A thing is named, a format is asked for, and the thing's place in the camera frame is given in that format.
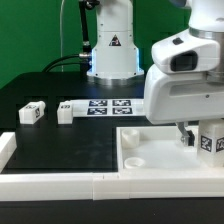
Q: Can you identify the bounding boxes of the white square tabletop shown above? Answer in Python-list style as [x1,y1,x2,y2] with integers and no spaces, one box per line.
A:
[116,126,224,171]

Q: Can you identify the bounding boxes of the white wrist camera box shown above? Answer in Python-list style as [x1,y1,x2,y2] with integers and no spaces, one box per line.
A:
[151,29,221,74]

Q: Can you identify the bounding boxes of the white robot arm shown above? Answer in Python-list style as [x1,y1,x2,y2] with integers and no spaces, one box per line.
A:
[79,0,224,140]

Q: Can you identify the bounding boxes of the white U-shaped obstacle fence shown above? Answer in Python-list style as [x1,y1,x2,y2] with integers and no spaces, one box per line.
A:
[0,132,224,201]

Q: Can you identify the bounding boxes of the black cable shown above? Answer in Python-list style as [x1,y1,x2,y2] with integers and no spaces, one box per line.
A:
[42,0,101,73]

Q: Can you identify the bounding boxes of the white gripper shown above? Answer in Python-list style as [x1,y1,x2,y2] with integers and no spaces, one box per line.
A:
[144,65,224,146]

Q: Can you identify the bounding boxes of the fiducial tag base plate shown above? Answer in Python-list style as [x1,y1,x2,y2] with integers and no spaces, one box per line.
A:
[71,99,145,117]

